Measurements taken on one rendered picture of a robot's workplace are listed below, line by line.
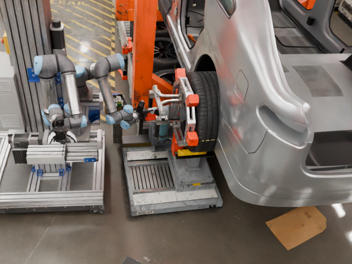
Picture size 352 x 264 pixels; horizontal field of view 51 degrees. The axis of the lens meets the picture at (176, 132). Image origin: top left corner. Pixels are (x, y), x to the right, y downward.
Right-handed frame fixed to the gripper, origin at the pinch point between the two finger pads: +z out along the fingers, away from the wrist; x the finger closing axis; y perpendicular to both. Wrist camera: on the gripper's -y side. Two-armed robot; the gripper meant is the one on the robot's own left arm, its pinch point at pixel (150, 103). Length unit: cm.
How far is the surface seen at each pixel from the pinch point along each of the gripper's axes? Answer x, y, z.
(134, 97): -27.3, 15.3, 14.5
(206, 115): 55, -20, -7
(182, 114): 31.9, -5.3, -0.8
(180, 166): 34, 60, 8
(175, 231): 62, 83, -40
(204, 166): 52, 60, 21
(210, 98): 52, -29, 2
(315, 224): 160, 82, 42
